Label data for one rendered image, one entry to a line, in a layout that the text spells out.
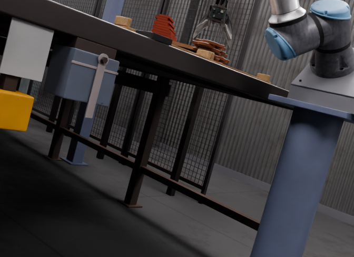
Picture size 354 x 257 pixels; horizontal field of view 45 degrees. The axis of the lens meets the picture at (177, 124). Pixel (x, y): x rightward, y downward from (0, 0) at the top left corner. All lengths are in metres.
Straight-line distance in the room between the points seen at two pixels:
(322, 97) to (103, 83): 0.73
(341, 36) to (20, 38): 0.95
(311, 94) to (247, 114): 3.52
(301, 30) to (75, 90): 0.71
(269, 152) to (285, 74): 0.88
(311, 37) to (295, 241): 0.67
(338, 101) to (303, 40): 0.23
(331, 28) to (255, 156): 3.57
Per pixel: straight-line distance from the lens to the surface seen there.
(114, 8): 3.54
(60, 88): 1.05
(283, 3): 1.36
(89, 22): 1.06
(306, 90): 1.49
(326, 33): 1.43
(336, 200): 4.57
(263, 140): 4.86
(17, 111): 0.99
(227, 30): 1.72
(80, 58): 1.04
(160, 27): 2.54
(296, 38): 1.38
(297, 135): 1.49
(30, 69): 1.01
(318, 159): 1.49
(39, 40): 1.01
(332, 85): 1.48
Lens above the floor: 0.80
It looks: 4 degrees down
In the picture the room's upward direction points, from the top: 15 degrees clockwise
